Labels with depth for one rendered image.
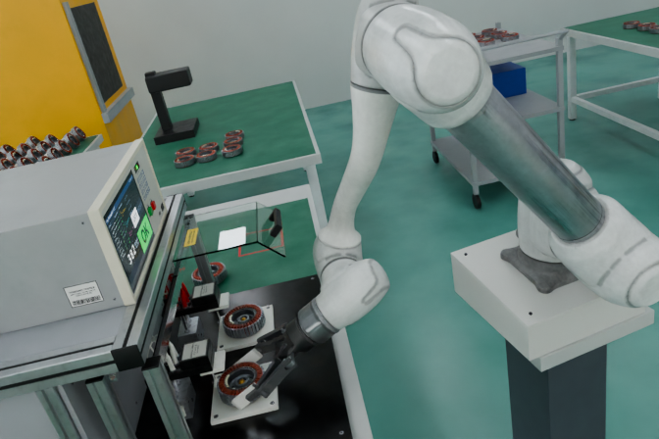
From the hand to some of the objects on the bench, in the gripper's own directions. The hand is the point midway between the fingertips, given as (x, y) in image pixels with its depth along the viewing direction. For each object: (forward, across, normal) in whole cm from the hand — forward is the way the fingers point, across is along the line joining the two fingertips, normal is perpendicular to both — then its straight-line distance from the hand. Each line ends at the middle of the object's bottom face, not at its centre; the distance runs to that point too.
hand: (242, 381), depth 127 cm
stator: (+1, 0, -2) cm, 2 cm away
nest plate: (+2, 0, -3) cm, 3 cm away
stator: (+1, +24, -2) cm, 24 cm away
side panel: (+38, -20, +15) cm, 45 cm away
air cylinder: (+14, +24, +4) cm, 28 cm away
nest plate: (+2, +24, -3) cm, 24 cm away
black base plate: (+4, +12, -4) cm, 13 cm away
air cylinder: (+14, 0, +4) cm, 15 cm away
